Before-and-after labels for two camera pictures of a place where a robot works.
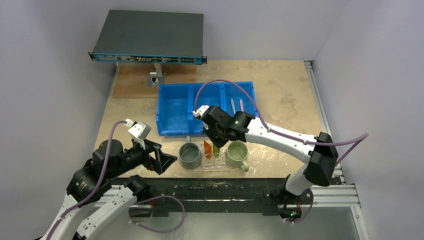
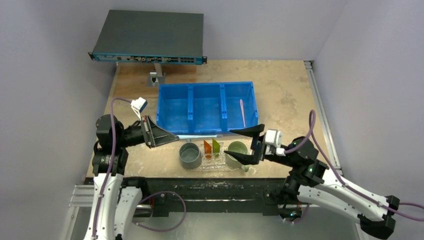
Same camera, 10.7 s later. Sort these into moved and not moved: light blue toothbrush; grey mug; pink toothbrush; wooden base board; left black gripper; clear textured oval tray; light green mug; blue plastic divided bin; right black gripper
Moved: left black gripper; light blue toothbrush; right black gripper
Not moved: light green mug; wooden base board; clear textured oval tray; pink toothbrush; blue plastic divided bin; grey mug
